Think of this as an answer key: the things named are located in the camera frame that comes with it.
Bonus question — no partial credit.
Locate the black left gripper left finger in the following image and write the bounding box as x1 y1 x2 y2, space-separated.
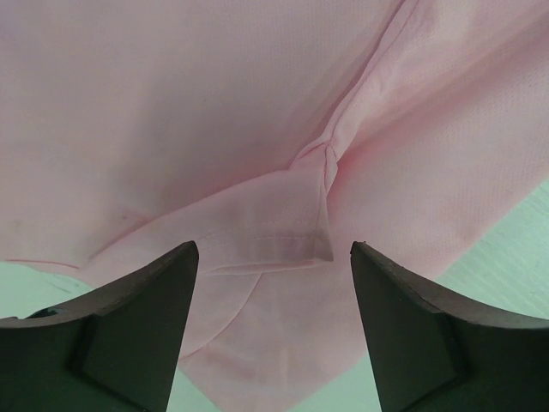
1 242 199 411

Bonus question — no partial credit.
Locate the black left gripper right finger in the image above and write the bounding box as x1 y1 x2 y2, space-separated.
351 242 548 412

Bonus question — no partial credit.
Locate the pink t shirt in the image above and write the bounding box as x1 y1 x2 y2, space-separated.
1 1 548 411

